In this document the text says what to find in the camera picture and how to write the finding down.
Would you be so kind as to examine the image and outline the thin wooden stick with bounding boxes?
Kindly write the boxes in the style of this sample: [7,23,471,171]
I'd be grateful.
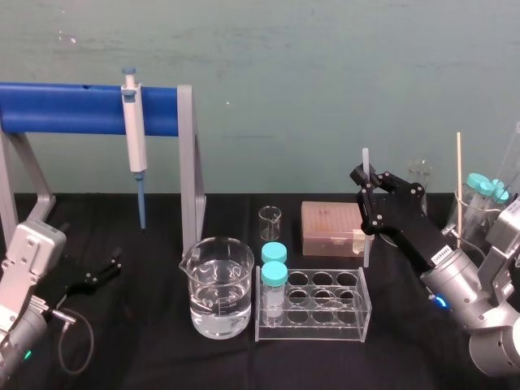
[455,131,464,250]

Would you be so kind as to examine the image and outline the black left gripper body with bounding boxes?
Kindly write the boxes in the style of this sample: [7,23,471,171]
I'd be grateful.
[47,278,91,311]

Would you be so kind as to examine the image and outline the small empty glass beaker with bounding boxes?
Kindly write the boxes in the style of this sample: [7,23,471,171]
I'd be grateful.
[258,206,283,242]

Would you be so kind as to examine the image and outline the brown pipette tip box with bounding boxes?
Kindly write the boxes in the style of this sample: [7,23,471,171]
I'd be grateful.
[301,200,375,258]

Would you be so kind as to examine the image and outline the tall clear glass cylinder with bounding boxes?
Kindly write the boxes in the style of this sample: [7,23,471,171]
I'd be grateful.
[496,123,520,193]

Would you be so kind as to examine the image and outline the black table cloth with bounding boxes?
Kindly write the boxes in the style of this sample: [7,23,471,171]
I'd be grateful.
[0,192,520,390]

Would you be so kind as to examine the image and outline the thin dark gripper cable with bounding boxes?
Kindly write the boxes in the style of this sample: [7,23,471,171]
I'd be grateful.
[45,307,96,375]

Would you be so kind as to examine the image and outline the white stirring rod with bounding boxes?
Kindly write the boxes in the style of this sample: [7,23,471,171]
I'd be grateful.
[362,147,374,269]

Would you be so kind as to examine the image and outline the large glass beaker with water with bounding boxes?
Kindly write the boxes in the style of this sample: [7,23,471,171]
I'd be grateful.
[178,236,256,339]

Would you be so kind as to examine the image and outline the teal capped plastic tube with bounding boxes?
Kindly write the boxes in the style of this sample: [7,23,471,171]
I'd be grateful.
[466,171,493,197]
[488,177,512,203]

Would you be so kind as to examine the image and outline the clear acrylic tube rack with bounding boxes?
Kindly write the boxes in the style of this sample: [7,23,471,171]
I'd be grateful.
[254,265,372,345]

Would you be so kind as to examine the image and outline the clear glass flask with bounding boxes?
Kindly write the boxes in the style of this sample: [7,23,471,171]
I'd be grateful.
[407,157,434,213]

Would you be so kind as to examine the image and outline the blue pipette stand grey legs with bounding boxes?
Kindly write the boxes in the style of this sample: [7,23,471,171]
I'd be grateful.
[0,82,207,249]

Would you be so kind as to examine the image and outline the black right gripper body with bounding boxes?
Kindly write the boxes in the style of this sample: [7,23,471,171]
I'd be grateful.
[376,190,455,274]

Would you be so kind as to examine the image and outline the glass beaker holding tubes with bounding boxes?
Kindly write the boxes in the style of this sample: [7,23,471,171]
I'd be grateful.
[453,189,501,245]

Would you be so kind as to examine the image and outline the teal capped sample tube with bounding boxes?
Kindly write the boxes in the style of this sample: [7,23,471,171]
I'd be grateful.
[260,260,288,328]
[261,241,288,266]

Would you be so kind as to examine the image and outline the white pipette blue tip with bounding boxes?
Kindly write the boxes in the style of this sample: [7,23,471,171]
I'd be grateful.
[121,66,149,232]

